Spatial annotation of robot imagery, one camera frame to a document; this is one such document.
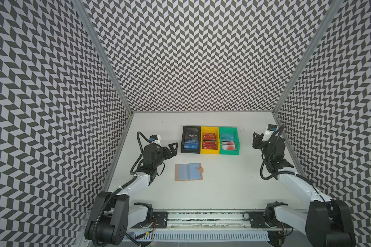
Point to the blue card in black bin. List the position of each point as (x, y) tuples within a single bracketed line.
[(191, 140)]

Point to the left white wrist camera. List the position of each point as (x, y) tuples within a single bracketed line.
[(155, 139)]

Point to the yellow storage bin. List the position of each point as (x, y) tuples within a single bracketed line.
[(215, 130)]

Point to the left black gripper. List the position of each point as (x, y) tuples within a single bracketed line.
[(173, 152)]

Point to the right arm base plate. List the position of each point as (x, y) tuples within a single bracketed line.
[(259, 219)]

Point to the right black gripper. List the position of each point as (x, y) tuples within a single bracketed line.
[(256, 140)]

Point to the green storage bin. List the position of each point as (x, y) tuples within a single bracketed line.
[(237, 141)]

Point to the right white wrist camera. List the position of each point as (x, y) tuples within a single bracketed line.
[(270, 129)]

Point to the black storage bin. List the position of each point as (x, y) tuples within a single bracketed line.
[(196, 129)]

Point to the tan leather card holder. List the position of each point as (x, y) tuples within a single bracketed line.
[(189, 172)]

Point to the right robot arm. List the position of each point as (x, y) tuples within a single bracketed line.
[(326, 223)]

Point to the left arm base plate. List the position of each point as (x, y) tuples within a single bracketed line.
[(158, 220)]

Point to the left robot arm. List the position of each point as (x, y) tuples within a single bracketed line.
[(112, 214)]

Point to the teal VIP card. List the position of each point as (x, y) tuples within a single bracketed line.
[(227, 137)]

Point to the card in green bin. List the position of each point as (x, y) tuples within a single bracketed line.
[(228, 146)]

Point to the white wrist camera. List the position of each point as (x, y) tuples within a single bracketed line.
[(270, 129), (155, 139)]

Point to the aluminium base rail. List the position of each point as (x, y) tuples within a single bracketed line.
[(212, 220)]

